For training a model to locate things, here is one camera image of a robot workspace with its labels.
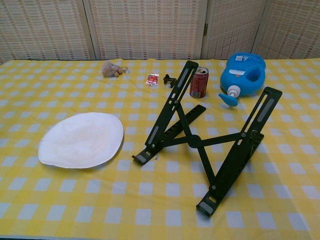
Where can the black folding laptop stand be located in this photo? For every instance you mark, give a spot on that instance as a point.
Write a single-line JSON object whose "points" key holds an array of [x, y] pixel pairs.
{"points": [[193, 141]]}

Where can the red soda can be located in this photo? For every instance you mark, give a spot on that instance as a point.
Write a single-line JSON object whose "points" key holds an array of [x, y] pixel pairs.
{"points": [[198, 85]]}

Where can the red snack packet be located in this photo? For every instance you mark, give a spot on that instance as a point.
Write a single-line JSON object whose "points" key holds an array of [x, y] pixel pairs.
{"points": [[152, 79]]}

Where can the woven folding screen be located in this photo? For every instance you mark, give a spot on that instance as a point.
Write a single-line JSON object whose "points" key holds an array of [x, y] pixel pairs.
{"points": [[150, 30]]}

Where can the white paper plate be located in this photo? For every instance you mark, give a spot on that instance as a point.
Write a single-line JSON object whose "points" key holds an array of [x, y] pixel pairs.
{"points": [[80, 140]]}

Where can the black small clip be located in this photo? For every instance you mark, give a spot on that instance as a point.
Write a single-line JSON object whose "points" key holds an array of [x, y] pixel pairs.
{"points": [[168, 80]]}

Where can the brass screen hinge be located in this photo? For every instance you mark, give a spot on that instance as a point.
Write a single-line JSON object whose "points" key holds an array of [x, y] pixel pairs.
{"points": [[206, 29]]}

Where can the yellow checkered tablecloth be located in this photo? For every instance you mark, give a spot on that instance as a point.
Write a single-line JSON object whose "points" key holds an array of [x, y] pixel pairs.
{"points": [[75, 200]]}

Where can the blue pump detergent bottle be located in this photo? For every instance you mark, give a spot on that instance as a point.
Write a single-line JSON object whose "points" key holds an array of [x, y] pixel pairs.
{"points": [[237, 80]]}

